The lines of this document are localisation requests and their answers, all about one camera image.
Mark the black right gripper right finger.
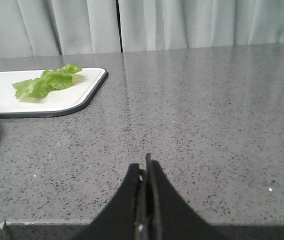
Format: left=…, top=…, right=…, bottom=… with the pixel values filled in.
left=146, top=153, right=222, bottom=240

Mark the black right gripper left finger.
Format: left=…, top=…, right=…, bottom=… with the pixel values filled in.
left=75, top=163, right=144, bottom=240

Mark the green lettuce leaf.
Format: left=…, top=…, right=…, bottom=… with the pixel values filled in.
left=12, top=64, right=82, bottom=99

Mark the white cutting board grey rim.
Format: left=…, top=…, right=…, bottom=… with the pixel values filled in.
left=0, top=64, right=108, bottom=119

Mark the grey curtain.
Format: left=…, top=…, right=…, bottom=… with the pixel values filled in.
left=0, top=0, right=284, bottom=58

